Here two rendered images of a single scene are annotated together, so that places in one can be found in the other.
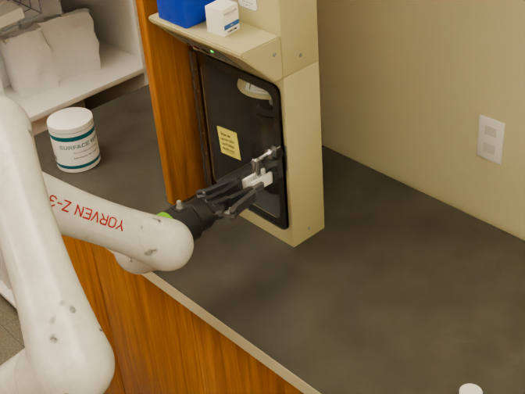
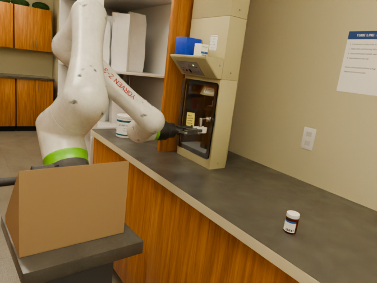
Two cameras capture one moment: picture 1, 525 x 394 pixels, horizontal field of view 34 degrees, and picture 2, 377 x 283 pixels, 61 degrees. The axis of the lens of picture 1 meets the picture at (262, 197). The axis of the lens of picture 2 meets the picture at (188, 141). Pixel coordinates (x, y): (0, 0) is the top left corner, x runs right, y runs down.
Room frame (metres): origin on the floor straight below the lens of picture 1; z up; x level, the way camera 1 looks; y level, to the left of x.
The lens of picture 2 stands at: (0.10, -0.05, 1.44)
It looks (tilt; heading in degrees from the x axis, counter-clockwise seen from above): 13 degrees down; 4
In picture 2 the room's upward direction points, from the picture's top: 7 degrees clockwise
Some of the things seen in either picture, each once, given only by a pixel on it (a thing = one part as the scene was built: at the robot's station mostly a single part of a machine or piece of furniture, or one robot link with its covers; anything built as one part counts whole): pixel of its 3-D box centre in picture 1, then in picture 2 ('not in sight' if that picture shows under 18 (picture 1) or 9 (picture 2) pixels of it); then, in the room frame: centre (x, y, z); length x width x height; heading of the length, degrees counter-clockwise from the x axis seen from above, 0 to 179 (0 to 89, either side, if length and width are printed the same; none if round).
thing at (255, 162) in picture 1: (262, 170); (202, 126); (1.73, 0.00, 1.17); 0.05 x 0.03 x 0.10; 130
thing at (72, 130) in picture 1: (74, 139); (125, 125); (2.21, 0.53, 1.01); 0.13 x 0.13 x 0.15
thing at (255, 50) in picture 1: (214, 46); (194, 65); (1.80, 0.08, 1.46); 0.32 x 0.12 x 0.10; 40
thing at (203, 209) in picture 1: (206, 209); (174, 129); (1.61, 0.13, 1.14); 0.09 x 0.08 x 0.07; 130
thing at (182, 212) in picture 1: (180, 223); (161, 129); (1.57, 0.19, 1.15); 0.09 x 0.06 x 0.12; 40
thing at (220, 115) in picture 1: (241, 141); (196, 117); (1.83, 0.04, 1.19); 0.30 x 0.01 x 0.40; 40
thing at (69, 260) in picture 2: not in sight; (70, 233); (0.94, 0.33, 0.92); 0.32 x 0.32 x 0.04; 43
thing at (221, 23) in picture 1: (222, 17); (201, 50); (1.77, 0.05, 1.54); 0.05 x 0.05 x 0.06; 48
